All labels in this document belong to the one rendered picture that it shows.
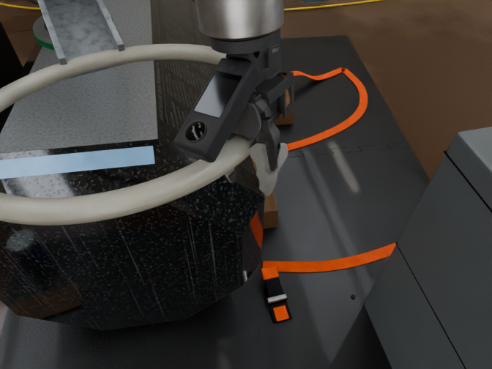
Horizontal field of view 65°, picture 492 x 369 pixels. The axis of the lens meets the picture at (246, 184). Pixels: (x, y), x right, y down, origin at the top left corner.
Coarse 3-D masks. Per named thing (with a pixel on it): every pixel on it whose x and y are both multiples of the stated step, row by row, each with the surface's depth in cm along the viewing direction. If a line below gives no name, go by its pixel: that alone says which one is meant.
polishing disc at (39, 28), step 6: (108, 12) 113; (42, 18) 111; (36, 24) 109; (42, 24) 109; (36, 30) 107; (42, 30) 107; (36, 36) 106; (42, 36) 104; (48, 36) 104; (48, 42) 104
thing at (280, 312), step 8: (264, 272) 145; (272, 272) 145; (264, 280) 144; (272, 280) 144; (272, 288) 143; (280, 288) 143; (272, 296) 141; (280, 296) 141; (272, 304) 142; (280, 304) 142; (272, 312) 140; (280, 312) 139; (288, 312) 140; (272, 320) 138; (280, 320) 137
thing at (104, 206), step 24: (144, 48) 76; (168, 48) 75; (192, 48) 74; (48, 72) 71; (72, 72) 74; (0, 96) 64; (24, 96) 69; (240, 144) 47; (192, 168) 44; (216, 168) 45; (120, 192) 41; (144, 192) 41; (168, 192) 42; (192, 192) 44; (0, 216) 42; (24, 216) 41; (48, 216) 41; (72, 216) 41; (96, 216) 41; (120, 216) 42
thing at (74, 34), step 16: (48, 0) 87; (64, 0) 87; (80, 0) 88; (96, 0) 81; (48, 16) 77; (64, 16) 84; (80, 16) 85; (96, 16) 85; (64, 32) 82; (80, 32) 82; (96, 32) 82; (112, 32) 76; (64, 48) 79; (80, 48) 79; (96, 48) 80; (112, 48) 80; (64, 64) 73
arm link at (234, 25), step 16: (208, 0) 36; (224, 0) 36; (240, 0) 35; (256, 0) 36; (272, 0) 37; (208, 16) 38; (224, 16) 37; (240, 16) 36; (256, 16) 37; (272, 16) 38; (208, 32) 39; (224, 32) 38; (240, 32) 37; (256, 32) 38; (272, 32) 39
